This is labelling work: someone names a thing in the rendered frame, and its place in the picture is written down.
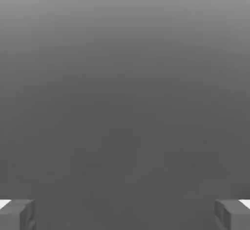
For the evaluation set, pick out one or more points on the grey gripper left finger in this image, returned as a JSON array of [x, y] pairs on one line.
[[13, 216]]

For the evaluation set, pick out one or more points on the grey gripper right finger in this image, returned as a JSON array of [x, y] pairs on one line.
[[236, 216]]

